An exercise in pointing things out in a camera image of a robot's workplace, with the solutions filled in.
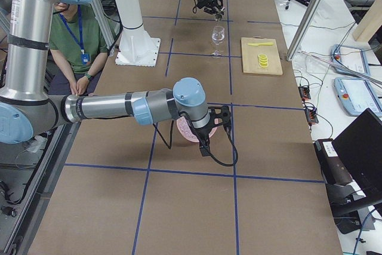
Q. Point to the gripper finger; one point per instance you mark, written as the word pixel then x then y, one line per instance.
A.
pixel 219 5
pixel 211 11

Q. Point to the steel jigger cup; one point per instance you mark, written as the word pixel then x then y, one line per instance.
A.
pixel 218 17

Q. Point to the pink bowl with ice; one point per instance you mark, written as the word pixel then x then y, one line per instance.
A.
pixel 185 130

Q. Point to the clear wine glass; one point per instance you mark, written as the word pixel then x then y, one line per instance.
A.
pixel 217 36

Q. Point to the bamboo cutting board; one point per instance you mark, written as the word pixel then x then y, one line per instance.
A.
pixel 250 64

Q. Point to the yellow plastic knife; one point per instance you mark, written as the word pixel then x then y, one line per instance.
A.
pixel 256 44

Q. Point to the person in green shirt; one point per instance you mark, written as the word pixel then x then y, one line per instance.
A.
pixel 78 49

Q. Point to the black box device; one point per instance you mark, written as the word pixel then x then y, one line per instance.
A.
pixel 334 171

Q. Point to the far teach pendant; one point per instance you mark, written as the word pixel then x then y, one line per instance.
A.
pixel 351 57

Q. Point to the teach pendant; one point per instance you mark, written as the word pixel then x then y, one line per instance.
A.
pixel 356 95
pixel 351 57

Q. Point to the near teach pendant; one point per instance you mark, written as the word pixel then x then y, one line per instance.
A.
pixel 356 95

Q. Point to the black laptop monitor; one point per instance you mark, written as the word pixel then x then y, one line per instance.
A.
pixel 359 148

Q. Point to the metal rod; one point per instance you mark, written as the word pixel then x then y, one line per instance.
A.
pixel 342 67

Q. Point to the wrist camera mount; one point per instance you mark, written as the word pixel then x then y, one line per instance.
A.
pixel 220 116

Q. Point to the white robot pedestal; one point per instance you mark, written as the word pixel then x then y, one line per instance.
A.
pixel 136 47

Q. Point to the aluminium frame post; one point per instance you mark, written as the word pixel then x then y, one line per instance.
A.
pixel 302 29

